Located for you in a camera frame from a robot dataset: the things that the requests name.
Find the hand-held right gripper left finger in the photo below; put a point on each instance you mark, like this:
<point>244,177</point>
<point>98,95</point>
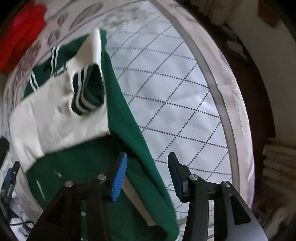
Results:
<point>119,173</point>

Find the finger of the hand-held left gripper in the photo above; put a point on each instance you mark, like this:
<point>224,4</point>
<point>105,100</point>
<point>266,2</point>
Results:
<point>9,182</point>

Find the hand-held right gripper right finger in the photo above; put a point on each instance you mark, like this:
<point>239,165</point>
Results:
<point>176,176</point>

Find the green and white jacket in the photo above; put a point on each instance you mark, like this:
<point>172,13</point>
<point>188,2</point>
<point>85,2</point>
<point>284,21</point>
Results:
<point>129,129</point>

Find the floral quilted bedspread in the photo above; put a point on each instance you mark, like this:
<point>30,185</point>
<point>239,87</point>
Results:
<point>173,81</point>

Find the stack of white folded cloths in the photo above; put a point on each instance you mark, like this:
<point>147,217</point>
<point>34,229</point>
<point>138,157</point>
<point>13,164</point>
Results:
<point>279,162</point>

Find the red cloth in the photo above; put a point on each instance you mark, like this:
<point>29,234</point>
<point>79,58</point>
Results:
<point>20,34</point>

